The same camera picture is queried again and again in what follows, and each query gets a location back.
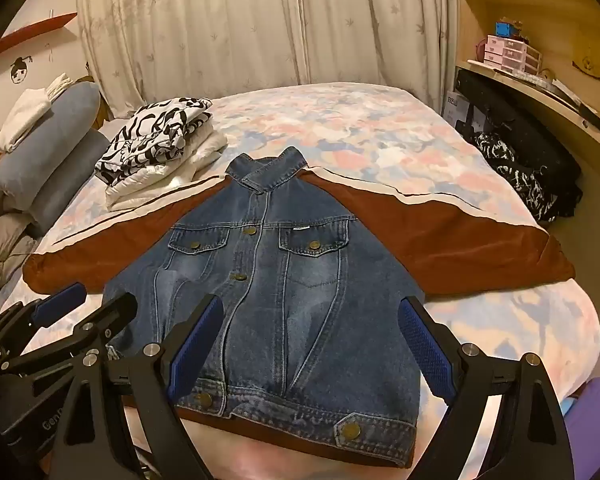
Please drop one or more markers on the cream folded cloth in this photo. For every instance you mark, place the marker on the cream folded cloth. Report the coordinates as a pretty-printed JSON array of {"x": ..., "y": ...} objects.
[{"x": 59, "y": 87}]

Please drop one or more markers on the red wall shelf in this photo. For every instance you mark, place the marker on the red wall shelf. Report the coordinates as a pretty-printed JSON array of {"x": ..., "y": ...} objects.
[{"x": 30, "y": 32}]

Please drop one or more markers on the pink drawer organiser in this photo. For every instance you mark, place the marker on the pink drawer organiser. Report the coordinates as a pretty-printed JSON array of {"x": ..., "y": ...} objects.
[{"x": 510, "y": 52}]

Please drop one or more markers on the black white patterned cloth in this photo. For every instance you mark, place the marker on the black white patterned cloth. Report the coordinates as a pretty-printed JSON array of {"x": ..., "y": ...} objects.
[{"x": 500, "y": 155}]

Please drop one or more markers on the blue toy box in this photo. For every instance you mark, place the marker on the blue toy box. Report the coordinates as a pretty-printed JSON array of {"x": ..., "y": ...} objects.
[{"x": 507, "y": 29}]

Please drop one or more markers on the cartoon face wall sticker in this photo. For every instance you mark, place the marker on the cartoon face wall sticker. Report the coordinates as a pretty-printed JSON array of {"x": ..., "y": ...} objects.
[{"x": 19, "y": 72}]

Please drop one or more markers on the yellow wall sticker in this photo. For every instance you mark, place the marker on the yellow wall sticker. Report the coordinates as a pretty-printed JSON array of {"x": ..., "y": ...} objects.
[{"x": 592, "y": 57}]

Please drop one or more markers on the black white patterned folded garment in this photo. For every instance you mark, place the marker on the black white patterned folded garment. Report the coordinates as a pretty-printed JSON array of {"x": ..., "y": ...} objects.
[{"x": 150, "y": 135}]

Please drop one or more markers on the purple mat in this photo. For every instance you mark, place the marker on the purple mat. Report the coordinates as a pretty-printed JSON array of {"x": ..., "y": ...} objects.
[{"x": 595, "y": 420}]

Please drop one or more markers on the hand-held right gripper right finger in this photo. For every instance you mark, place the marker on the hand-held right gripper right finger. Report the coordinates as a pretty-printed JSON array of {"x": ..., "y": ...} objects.
[{"x": 420, "y": 345}]

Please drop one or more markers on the blue grey pillow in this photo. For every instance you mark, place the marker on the blue grey pillow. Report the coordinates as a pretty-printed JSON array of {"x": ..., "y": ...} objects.
[
  {"x": 75, "y": 175},
  {"x": 55, "y": 135}
]

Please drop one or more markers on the white printed box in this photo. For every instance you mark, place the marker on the white printed box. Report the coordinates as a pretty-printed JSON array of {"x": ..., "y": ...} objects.
[{"x": 457, "y": 110}]

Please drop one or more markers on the white folded towel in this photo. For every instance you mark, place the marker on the white folded towel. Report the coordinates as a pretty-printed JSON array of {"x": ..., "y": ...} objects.
[{"x": 22, "y": 115}]

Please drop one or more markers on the dark red round object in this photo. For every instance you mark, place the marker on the dark red round object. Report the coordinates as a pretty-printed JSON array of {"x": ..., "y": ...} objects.
[{"x": 480, "y": 51}]

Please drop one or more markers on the beige leaf print curtain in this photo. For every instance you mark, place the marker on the beige leaf print curtain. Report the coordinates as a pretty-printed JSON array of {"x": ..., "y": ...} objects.
[{"x": 230, "y": 25}]

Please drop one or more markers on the wooden desk shelf unit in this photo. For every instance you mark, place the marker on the wooden desk shelf unit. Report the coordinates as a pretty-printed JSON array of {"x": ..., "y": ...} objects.
[{"x": 520, "y": 0}]

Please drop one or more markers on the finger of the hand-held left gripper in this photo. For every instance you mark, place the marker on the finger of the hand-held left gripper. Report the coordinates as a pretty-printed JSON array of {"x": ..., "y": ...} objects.
[
  {"x": 107, "y": 312},
  {"x": 55, "y": 301}
]

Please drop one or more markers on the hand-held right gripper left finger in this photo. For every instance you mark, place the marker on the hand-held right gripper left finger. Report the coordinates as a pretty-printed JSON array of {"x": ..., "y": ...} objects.
[{"x": 195, "y": 355}]

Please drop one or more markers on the white folded puffer jacket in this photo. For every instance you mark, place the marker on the white folded puffer jacket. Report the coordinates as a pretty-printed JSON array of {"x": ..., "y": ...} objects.
[{"x": 195, "y": 160}]

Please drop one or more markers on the black bag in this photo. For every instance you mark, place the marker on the black bag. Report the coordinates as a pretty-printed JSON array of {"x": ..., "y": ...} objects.
[{"x": 530, "y": 140}]

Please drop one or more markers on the denim jacket with brown sleeves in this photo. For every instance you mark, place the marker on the denim jacket with brown sleeves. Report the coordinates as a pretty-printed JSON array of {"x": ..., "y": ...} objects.
[{"x": 280, "y": 285}]

